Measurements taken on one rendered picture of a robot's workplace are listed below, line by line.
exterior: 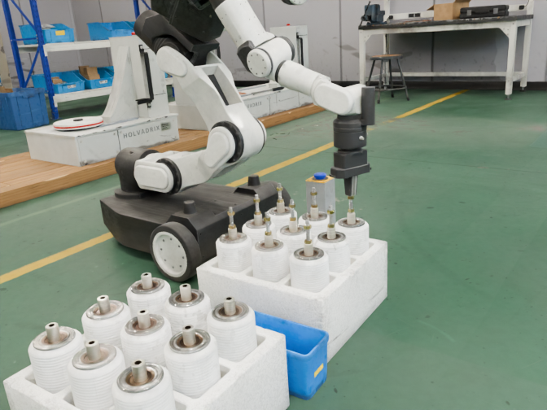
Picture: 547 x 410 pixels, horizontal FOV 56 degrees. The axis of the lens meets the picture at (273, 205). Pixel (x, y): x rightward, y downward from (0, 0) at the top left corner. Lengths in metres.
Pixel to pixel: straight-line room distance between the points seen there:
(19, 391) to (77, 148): 2.30
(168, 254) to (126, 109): 2.03
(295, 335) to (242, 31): 0.80
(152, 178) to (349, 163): 0.87
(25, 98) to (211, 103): 4.09
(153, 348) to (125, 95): 2.78
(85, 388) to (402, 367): 0.72
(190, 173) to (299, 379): 0.97
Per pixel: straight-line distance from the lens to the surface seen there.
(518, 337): 1.49
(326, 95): 1.35
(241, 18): 1.48
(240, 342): 1.04
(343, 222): 1.47
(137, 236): 1.96
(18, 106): 5.69
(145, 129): 3.56
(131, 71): 3.70
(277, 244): 1.34
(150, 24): 1.91
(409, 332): 1.45
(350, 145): 1.36
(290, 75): 1.43
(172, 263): 1.78
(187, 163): 1.91
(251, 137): 1.73
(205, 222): 1.74
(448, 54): 6.44
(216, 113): 1.76
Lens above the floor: 0.78
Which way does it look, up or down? 19 degrees down
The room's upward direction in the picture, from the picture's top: 4 degrees counter-clockwise
